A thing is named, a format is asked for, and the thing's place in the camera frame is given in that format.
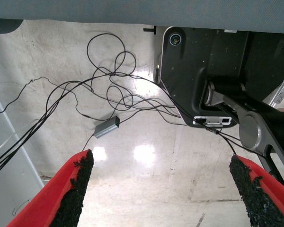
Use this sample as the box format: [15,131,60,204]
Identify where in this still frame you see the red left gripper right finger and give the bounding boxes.
[229,155,284,227]

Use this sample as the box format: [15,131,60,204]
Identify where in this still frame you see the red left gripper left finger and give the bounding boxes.
[7,148,95,227]

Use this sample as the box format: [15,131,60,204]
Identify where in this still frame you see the black cylindrical machine part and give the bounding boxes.
[255,99,284,152]

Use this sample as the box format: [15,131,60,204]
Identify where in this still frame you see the small black box green light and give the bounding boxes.
[94,115,121,139]

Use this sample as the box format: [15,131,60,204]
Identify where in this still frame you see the black cylinder silver cap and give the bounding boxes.
[203,77,247,107]

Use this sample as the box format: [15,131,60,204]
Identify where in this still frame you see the grey metal plate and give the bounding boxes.
[153,26,284,130]

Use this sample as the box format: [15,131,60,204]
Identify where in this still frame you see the dark grey table cloth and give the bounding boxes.
[0,0,284,35]

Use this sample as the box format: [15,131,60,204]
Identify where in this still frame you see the aluminium frame post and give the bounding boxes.
[262,68,284,111]
[0,85,44,227]

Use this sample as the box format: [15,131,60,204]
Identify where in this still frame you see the long thin black cable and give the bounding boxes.
[0,73,204,178]
[0,74,204,180]

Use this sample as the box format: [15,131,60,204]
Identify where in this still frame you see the black metal frame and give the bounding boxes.
[213,91,284,187]

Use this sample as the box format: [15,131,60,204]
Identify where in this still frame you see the short thin black cable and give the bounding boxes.
[81,133,97,151]

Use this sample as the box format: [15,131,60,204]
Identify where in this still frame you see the black cable inline connector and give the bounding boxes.
[200,120,261,157]

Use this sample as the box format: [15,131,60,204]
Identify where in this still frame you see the kinked thin black cable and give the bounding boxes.
[0,77,100,122]

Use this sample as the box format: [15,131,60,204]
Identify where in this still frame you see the looped thin black cable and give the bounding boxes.
[86,33,137,93]

